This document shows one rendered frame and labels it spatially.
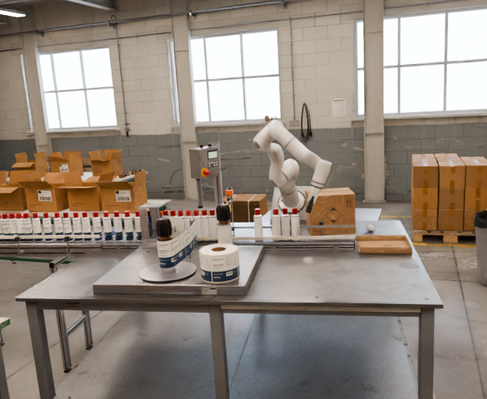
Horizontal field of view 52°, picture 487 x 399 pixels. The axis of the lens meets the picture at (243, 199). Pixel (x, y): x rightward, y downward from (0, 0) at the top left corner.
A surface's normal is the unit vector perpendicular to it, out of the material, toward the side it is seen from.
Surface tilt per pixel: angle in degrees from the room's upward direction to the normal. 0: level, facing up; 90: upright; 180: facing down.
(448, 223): 93
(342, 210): 90
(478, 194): 89
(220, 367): 90
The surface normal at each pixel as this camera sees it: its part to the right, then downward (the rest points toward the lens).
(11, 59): -0.33, 0.21
